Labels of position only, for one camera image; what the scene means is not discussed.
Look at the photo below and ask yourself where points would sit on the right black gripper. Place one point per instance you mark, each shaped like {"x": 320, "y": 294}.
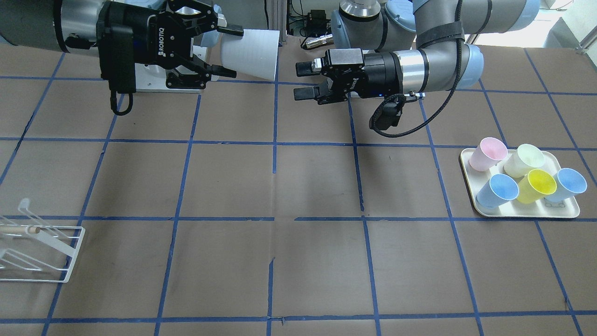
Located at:
{"x": 148, "y": 36}

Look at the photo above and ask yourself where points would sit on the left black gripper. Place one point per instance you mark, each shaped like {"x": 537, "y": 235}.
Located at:
{"x": 380, "y": 71}

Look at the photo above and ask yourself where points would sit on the white plastic cup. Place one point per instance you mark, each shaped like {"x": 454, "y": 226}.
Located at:
{"x": 255, "y": 53}

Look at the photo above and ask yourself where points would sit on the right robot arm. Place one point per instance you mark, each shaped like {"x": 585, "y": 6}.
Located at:
{"x": 68, "y": 26}

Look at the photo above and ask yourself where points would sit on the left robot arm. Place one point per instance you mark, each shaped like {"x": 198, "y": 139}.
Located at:
{"x": 385, "y": 47}

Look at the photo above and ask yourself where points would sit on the pink plastic cup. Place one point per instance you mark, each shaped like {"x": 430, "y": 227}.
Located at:
{"x": 488, "y": 153}

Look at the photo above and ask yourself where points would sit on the blue plastic cup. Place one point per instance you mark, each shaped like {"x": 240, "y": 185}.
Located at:
{"x": 569, "y": 183}
{"x": 498, "y": 190}

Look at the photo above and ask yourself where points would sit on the pale green plastic cup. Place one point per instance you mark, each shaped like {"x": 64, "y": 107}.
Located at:
{"x": 524, "y": 159}

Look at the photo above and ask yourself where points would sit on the yellow plastic cup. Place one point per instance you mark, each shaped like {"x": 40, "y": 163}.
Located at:
{"x": 535, "y": 185}

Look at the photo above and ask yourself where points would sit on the cream plastic tray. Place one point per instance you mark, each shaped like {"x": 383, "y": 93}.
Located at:
{"x": 542, "y": 208}

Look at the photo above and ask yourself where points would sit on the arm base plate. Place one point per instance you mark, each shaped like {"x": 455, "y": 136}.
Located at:
{"x": 151, "y": 78}

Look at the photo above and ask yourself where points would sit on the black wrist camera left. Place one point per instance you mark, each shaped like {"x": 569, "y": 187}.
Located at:
{"x": 388, "y": 113}

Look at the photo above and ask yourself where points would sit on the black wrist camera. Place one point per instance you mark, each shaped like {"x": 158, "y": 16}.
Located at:
{"x": 388, "y": 113}
{"x": 117, "y": 58}

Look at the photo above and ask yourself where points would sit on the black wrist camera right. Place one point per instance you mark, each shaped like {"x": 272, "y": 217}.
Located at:
{"x": 117, "y": 58}

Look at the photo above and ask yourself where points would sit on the white wire cup rack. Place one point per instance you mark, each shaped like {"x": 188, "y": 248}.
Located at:
{"x": 36, "y": 250}

